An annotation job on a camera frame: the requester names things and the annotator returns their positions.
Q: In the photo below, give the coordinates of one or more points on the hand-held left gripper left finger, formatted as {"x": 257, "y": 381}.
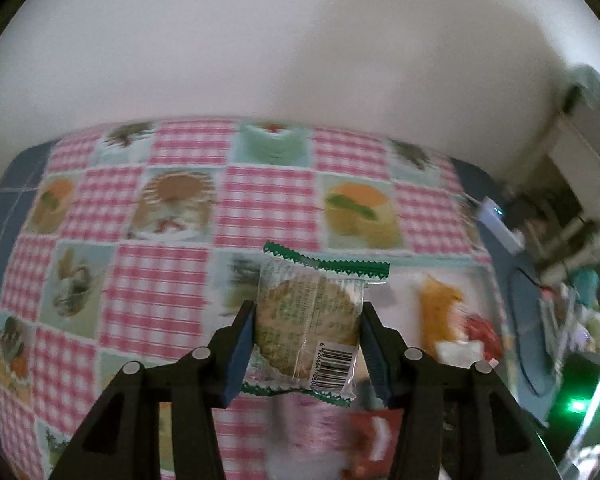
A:
{"x": 240, "y": 355}

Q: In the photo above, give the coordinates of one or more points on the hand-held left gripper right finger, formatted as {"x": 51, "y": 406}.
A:
{"x": 377, "y": 360}

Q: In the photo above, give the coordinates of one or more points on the clear cookie packet green edges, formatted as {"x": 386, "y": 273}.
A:
{"x": 305, "y": 320}

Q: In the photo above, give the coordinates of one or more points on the teal cardboard tray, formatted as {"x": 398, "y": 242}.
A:
{"x": 405, "y": 290}

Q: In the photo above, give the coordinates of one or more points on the teal container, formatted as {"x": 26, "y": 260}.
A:
{"x": 586, "y": 285}

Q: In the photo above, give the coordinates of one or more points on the pink checked printed tablecloth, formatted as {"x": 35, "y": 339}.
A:
{"x": 155, "y": 270}

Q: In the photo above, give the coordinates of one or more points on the white power strip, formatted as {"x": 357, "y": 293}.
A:
{"x": 495, "y": 217}

